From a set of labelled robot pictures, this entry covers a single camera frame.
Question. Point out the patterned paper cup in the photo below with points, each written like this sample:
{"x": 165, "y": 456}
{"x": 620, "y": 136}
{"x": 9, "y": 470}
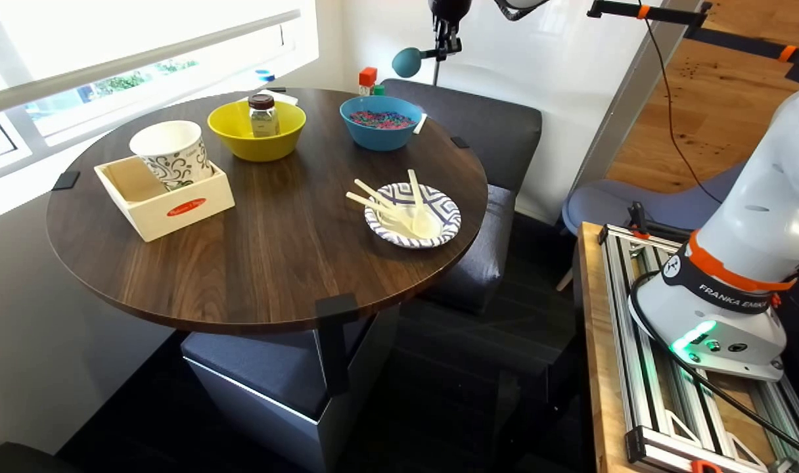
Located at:
{"x": 174, "y": 152}

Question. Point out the white wooden box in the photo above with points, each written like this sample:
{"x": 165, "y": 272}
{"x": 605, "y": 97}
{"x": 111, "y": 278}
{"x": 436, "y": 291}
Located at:
{"x": 156, "y": 210}

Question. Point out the yellow bowl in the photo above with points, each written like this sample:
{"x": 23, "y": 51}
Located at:
{"x": 256, "y": 139}

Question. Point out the round dark wooden table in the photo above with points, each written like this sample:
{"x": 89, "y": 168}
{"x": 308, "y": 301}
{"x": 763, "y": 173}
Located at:
{"x": 290, "y": 253}

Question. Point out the wooden fork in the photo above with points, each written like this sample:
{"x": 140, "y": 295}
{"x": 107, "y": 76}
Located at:
{"x": 423, "y": 218}

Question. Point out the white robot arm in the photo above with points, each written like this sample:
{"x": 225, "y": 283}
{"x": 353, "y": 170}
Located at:
{"x": 713, "y": 301}

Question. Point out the patterned paper plate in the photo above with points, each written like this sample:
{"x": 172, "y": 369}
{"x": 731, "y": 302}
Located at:
{"x": 444, "y": 205}

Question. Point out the wooden chopstick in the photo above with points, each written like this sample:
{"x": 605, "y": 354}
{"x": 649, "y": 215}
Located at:
{"x": 386, "y": 209}

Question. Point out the dark grey sofa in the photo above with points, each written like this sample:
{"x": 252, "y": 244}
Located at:
{"x": 503, "y": 136}

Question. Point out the camera on tripod arm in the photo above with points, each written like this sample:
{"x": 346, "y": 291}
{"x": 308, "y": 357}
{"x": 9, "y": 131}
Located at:
{"x": 696, "y": 29}

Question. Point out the blue bowl with beads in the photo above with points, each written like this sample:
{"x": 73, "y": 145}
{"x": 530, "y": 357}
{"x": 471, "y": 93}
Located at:
{"x": 379, "y": 121}

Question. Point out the window blind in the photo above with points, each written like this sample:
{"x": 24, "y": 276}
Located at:
{"x": 51, "y": 46}

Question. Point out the small glass jar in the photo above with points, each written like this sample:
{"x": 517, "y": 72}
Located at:
{"x": 264, "y": 114}

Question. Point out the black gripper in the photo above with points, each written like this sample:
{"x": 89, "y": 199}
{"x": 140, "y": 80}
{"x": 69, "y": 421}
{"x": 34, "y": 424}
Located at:
{"x": 448, "y": 36}

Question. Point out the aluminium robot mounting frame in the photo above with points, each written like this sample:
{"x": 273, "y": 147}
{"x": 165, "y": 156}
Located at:
{"x": 649, "y": 411}

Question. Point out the red block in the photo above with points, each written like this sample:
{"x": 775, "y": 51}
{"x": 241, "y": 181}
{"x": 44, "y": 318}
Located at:
{"x": 370, "y": 76}

